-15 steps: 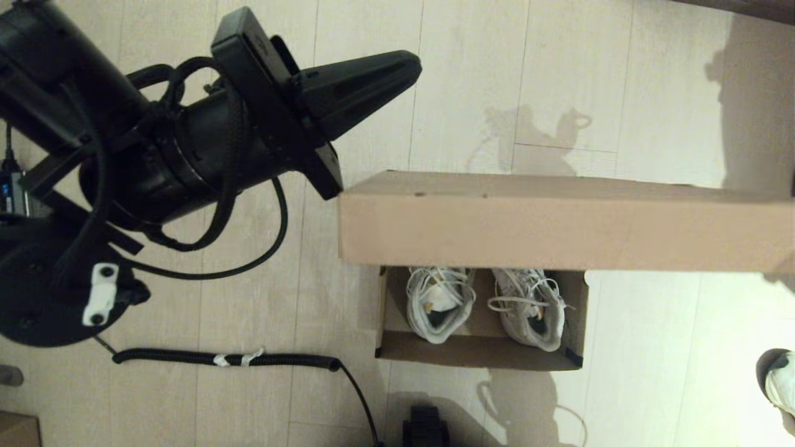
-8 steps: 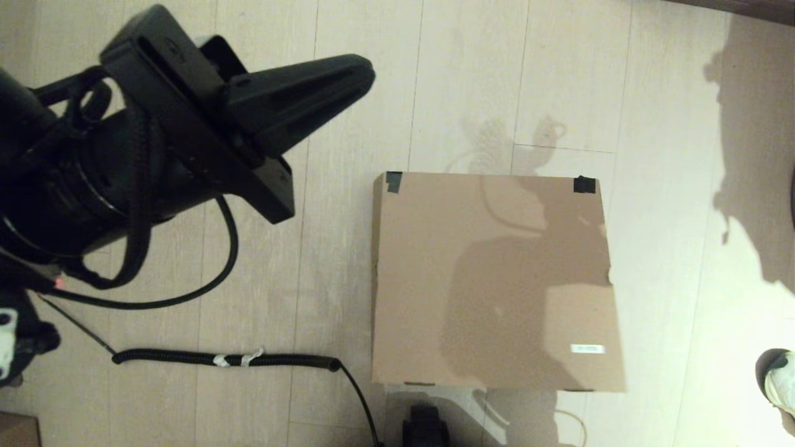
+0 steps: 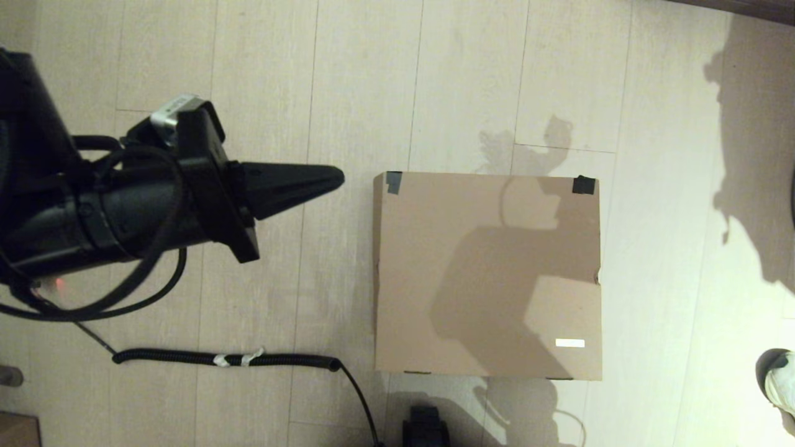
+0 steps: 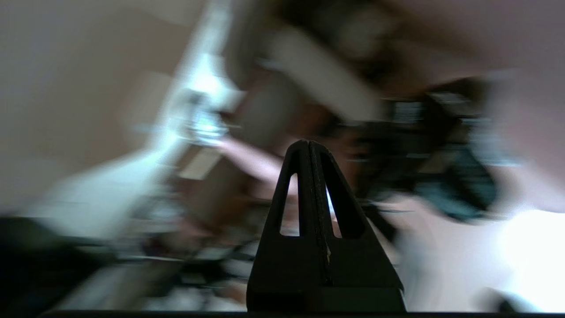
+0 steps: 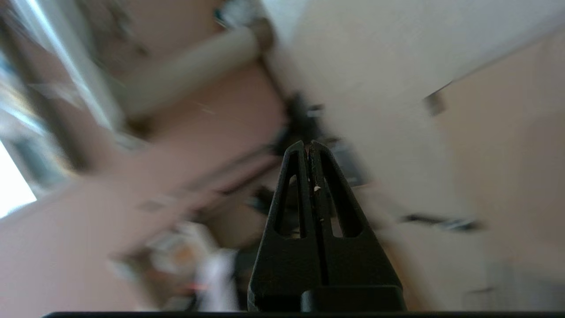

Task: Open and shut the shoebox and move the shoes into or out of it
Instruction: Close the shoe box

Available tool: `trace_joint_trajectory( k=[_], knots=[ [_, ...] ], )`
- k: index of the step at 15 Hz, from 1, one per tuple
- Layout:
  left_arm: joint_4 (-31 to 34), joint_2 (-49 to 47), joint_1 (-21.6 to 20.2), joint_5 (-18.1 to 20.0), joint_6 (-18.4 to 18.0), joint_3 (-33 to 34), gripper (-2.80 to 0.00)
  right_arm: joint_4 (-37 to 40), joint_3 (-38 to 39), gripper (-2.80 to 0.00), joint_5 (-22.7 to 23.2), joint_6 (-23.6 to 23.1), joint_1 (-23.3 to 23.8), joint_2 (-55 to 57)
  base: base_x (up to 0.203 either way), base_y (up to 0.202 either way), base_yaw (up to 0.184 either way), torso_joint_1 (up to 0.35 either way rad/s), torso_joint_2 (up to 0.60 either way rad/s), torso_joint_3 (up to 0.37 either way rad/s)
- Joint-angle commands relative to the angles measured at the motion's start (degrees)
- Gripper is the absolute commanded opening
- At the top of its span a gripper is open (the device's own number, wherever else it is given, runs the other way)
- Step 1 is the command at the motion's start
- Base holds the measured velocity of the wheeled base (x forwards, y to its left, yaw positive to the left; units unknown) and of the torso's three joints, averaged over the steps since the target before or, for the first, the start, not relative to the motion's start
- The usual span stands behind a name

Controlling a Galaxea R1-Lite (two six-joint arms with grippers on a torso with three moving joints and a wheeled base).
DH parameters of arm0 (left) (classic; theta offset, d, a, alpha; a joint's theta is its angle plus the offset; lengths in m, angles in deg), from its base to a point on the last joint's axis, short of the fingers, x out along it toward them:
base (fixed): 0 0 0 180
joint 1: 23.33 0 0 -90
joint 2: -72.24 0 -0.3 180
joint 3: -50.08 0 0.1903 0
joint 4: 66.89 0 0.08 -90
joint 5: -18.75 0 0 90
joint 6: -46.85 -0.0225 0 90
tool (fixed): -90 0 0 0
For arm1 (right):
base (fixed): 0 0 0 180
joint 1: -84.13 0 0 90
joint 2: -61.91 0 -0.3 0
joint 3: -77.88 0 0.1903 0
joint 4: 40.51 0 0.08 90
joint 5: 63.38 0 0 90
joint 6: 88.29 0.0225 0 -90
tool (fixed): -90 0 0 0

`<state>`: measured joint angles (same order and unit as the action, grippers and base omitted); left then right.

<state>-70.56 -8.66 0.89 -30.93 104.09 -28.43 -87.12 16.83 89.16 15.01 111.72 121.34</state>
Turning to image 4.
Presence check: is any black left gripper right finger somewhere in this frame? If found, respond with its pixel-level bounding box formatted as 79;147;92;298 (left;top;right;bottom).
308;141;405;292

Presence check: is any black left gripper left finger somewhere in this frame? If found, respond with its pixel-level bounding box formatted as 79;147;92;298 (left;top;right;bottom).
246;140;329;311

